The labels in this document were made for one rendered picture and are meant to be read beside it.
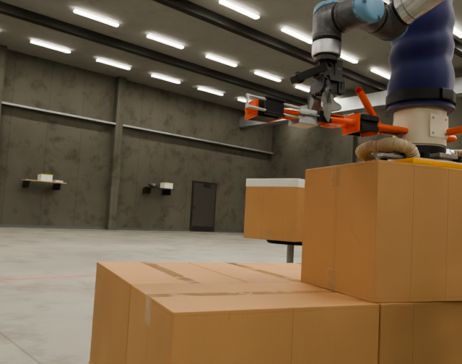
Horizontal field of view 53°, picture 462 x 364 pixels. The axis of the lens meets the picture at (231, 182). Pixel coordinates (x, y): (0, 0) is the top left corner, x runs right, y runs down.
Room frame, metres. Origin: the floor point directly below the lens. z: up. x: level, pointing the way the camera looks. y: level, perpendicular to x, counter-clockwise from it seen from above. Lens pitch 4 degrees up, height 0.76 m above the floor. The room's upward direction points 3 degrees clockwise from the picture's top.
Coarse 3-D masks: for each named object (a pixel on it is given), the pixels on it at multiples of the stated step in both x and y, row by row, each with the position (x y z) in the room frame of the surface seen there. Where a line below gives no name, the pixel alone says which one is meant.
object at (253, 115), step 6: (252, 102) 1.33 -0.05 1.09; (258, 102) 1.31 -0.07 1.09; (246, 114) 1.36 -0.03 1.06; (252, 114) 1.32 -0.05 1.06; (258, 114) 1.31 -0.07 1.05; (264, 114) 1.31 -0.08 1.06; (252, 120) 1.37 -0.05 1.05; (258, 120) 1.36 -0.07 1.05; (264, 120) 1.36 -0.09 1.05; (270, 120) 1.36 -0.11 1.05; (276, 120) 1.35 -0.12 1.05
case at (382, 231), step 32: (384, 160) 1.32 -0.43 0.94; (320, 192) 1.58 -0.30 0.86; (352, 192) 1.41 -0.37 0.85; (384, 192) 1.32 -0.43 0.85; (416, 192) 1.36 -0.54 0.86; (448, 192) 1.40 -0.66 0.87; (320, 224) 1.57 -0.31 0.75; (352, 224) 1.41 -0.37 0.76; (384, 224) 1.32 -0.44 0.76; (416, 224) 1.36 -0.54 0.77; (448, 224) 1.40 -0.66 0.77; (320, 256) 1.56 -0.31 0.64; (352, 256) 1.40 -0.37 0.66; (384, 256) 1.32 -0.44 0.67; (416, 256) 1.36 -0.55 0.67; (448, 256) 1.40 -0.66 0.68; (352, 288) 1.40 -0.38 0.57; (384, 288) 1.32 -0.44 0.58; (416, 288) 1.36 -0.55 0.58; (448, 288) 1.41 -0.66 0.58
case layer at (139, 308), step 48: (96, 288) 1.92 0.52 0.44; (144, 288) 1.34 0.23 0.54; (192, 288) 1.39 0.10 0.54; (240, 288) 1.44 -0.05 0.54; (288, 288) 1.49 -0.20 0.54; (96, 336) 1.85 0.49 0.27; (144, 336) 1.24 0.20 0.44; (192, 336) 1.07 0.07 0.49; (240, 336) 1.12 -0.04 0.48; (288, 336) 1.18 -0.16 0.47; (336, 336) 1.24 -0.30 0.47; (384, 336) 1.31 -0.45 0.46; (432, 336) 1.39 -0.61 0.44
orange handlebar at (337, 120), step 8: (248, 112) 1.33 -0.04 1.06; (288, 112) 1.34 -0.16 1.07; (296, 112) 1.35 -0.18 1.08; (336, 120) 1.41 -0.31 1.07; (344, 120) 1.42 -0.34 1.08; (352, 120) 1.44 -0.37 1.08; (344, 128) 1.49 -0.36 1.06; (384, 128) 1.49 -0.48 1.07; (392, 128) 1.50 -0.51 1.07; (400, 128) 1.51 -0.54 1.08; (456, 128) 1.48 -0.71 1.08; (448, 136) 1.60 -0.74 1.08
